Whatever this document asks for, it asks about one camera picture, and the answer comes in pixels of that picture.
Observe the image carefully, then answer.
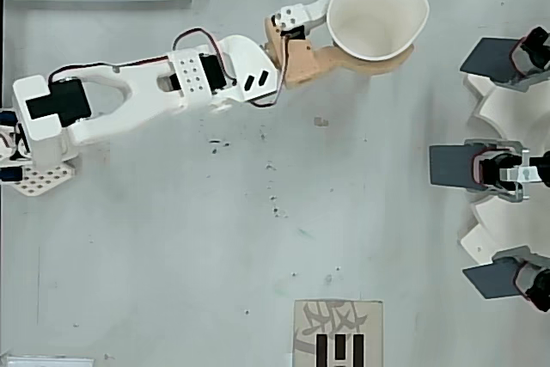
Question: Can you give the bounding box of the grey printed card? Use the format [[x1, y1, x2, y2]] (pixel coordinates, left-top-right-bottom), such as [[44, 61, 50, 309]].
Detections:
[[293, 297, 384, 367]]

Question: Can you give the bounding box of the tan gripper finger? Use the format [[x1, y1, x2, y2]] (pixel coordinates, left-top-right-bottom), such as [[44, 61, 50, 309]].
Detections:
[[333, 43, 417, 76]]

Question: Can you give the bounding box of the black white wrist cable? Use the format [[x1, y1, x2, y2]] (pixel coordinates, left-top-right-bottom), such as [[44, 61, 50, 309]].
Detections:
[[248, 34, 290, 109]]

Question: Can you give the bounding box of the white flat box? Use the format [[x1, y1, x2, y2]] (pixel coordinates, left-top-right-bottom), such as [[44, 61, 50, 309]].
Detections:
[[0, 355, 95, 367]]

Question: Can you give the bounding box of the white perforated base plate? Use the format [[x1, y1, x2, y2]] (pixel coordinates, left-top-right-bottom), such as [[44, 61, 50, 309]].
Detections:
[[8, 155, 79, 198]]

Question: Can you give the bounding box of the red black looped cable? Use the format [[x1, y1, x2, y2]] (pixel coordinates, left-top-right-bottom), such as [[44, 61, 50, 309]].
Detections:
[[171, 28, 238, 85]]

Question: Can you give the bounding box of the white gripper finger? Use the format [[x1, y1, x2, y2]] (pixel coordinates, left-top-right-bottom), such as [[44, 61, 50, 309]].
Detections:
[[271, 0, 339, 37]]

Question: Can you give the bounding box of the black paper cup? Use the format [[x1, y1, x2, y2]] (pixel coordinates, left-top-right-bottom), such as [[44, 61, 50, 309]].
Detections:
[[325, 0, 431, 62]]

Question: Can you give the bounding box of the red black arm cable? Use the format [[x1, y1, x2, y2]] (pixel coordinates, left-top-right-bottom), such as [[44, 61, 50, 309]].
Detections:
[[46, 55, 171, 84]]

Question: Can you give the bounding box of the dark paddle servo module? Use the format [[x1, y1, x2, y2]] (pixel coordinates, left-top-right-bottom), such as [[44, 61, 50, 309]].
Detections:
[[461, 245, 550, 313], [458, 25, 550, 93], [428, 138, 550, 204]]

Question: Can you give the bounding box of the white round device base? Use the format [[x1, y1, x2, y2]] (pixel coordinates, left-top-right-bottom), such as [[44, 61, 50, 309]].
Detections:
[[459, 72, 550, 265]]

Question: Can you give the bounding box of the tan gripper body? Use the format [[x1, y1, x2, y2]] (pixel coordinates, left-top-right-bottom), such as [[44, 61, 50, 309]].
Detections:
[[262, 16, 341, 90]]

